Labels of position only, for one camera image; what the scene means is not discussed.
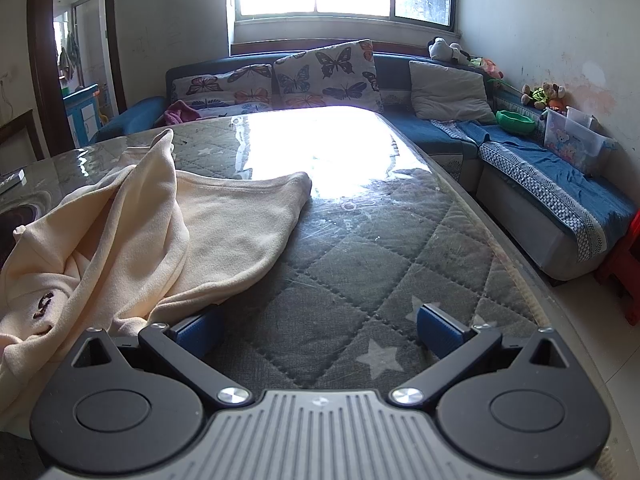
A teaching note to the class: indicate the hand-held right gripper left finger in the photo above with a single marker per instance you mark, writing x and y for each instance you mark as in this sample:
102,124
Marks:
197,334

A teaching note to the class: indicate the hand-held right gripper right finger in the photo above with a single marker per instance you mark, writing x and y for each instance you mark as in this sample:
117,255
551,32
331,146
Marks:
440,331

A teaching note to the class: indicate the cream sweatshirt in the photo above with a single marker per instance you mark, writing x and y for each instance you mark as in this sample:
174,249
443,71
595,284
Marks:
125,240

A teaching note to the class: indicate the blue corner sofa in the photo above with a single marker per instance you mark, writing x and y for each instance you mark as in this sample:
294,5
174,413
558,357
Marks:
440,140

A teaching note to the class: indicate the red plastic stool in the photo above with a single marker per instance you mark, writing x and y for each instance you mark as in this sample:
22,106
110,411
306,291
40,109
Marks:
622,265

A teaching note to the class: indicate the blue lace-trimmed sofa cover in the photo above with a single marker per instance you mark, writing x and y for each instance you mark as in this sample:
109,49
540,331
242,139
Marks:
550,170

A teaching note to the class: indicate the round black induction cooktop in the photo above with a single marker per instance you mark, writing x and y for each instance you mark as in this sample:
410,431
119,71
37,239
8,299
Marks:
15,225

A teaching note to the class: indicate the green bowl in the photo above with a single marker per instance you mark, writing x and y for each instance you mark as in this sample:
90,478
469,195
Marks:
515,122

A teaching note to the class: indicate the pink cloth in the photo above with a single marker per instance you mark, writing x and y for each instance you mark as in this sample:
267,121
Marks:
177,112

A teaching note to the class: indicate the butterfly print pillow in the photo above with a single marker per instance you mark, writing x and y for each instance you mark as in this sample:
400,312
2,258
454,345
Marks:
235,109
225,82
325,75

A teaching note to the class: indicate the clear plastic storage box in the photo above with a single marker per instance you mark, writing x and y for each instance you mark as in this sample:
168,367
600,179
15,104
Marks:
575,142

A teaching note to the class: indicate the white remote control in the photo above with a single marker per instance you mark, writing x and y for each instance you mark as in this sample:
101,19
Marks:
11,182

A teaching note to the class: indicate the grey pillow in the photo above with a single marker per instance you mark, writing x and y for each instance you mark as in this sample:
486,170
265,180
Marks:
450,90

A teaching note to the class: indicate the light blue cabinet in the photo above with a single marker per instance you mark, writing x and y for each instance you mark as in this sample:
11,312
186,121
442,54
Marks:
80,112

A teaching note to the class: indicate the brown bear plush toy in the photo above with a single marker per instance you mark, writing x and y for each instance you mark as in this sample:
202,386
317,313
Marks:
556,92

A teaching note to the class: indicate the pink and green plush toy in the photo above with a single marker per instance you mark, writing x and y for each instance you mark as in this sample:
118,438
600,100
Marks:
487,67

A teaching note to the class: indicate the panda plush toy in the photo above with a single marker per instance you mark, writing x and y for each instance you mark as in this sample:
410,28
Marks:
445,50

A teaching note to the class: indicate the hanging towels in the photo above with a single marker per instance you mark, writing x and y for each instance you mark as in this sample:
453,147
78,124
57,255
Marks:
67,57

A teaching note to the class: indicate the dark wooden door frame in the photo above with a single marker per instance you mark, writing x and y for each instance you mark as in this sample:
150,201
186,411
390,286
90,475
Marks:
42,60

